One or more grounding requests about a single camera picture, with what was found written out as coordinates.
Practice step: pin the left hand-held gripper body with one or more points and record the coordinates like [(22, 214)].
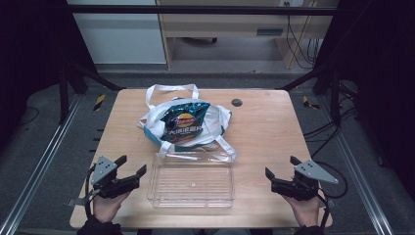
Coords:
[(103, 169)]

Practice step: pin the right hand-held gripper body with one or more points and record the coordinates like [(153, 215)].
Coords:
[(305, 184)]

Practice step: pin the clear plastic container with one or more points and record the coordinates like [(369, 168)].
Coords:
[(192, 184)]

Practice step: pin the blue chip bag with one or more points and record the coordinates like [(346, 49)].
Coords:
[(185, 122)]

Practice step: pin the white tote bag teal trim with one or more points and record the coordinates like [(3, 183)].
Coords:
[(215, 122)]

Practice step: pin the person's right hand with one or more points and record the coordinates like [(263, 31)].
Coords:
[(305, 210)]

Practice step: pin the person's left hand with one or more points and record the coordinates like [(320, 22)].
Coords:
[(107, 207)]

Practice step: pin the black metal stand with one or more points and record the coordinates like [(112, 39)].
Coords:
[(332, 94), (65, 94)]

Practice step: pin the round dark table grommet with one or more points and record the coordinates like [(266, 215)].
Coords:
[(237, 103)]

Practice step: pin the black curtain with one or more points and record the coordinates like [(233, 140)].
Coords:
[(381, 81), (31, 52)]

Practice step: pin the white cabinet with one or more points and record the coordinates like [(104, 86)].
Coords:
[(120, 36)]

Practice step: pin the aluminium floor rail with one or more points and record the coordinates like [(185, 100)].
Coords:
[(39, 163), (355, 169)]

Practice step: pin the black horizontal frame bar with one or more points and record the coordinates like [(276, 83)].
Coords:
[(195, 10)]

